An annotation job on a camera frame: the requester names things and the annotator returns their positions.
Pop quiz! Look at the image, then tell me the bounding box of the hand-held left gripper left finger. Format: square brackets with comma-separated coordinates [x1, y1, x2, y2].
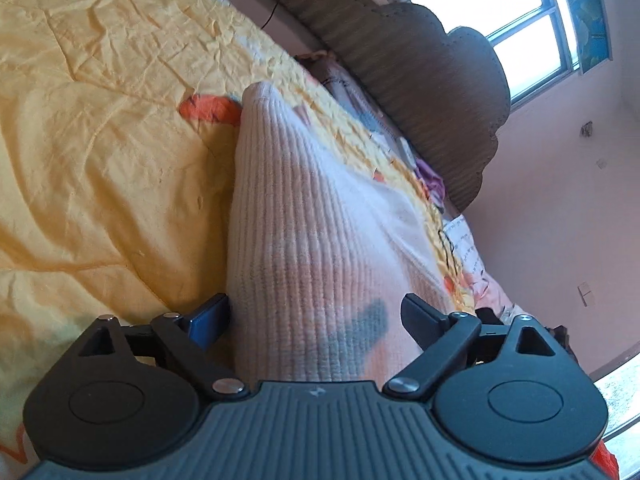
[79, 294, 251, 401]

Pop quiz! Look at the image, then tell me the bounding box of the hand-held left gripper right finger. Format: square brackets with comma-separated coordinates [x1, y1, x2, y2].
[383, 293, 559, 401]

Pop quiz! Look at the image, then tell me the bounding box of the white knit sweater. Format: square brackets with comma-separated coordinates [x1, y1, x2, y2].
[225, 82, 451, 391]

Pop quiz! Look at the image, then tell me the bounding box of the white printed pillow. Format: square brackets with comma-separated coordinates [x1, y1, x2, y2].
[442, 214, 517, 322]

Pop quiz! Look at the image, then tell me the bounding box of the purple cloth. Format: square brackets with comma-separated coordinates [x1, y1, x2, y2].
[415, 156, 447, 207]

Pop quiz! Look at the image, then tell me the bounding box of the yellow carrot print quilt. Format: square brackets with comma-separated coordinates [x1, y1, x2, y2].
[0, 0, 478, 467]

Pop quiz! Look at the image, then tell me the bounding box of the plaid pillow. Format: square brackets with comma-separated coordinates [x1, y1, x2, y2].
[295, 50, 403, 138]

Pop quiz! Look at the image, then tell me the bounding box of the brown upholstered headboard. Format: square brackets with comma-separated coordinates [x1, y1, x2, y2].
[265, 0, 512, 213]

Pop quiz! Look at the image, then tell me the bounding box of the window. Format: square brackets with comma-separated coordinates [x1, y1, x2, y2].
[386, 0, 584, 107]

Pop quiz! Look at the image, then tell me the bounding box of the blue floral curtain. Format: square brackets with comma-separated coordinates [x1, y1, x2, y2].
[555, 0, 612, 74]

